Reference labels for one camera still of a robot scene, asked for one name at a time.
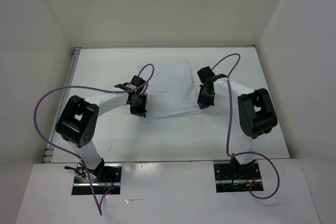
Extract white skirt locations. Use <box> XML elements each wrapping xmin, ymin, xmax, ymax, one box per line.
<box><xmin>146</xmin><ymin>59</ymin><xmax>201</xmax><ymax>120</ymax></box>

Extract aluminium table edge rail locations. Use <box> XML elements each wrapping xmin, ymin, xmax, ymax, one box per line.
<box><xmin>42</xmin><ymin>47</ymin><xmax>82</xmax><ymax>164</ymax></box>

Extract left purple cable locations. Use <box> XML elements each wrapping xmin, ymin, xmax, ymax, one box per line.
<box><xmin>34</xmin><ymin>63</ymin><xmax>155</xmax><ymax>216</ymax></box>

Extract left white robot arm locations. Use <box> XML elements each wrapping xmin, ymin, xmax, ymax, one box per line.
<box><xmin>56</xmin><ymin>76</ymin><xmax>148</xmax><ymax>182</ymax></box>

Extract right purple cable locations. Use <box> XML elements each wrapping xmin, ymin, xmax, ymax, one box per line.
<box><xmin>211</xmin><ymin>53</ymin><xmax>281</xmax><ymax>200</ymax></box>

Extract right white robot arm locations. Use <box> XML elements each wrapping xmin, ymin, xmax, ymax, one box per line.
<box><xmin>197</xmin><ymin>67</ymin><xmax>278</xmax><ymax>178</ymax></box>

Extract purple cable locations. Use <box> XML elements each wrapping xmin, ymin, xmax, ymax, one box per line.
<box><xmin>211</xmin><ymin>53</ymin><xmax>281</xmax><ymax>200</ymax></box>
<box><xmin>34</xmin><ymin>63</ymin><xmax>155</xmax><ymax>216</ymax></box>

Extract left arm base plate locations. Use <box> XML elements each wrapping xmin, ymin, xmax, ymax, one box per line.
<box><xmin>65</xmin><ymin>163</ymin><xmax>122</xmax><ymax>196</ymax></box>

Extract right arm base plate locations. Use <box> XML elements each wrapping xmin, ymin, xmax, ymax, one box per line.
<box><xmin>213</xmin><ymin>162</ymin><xmax>264</xmax><ymax>193</ymax></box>

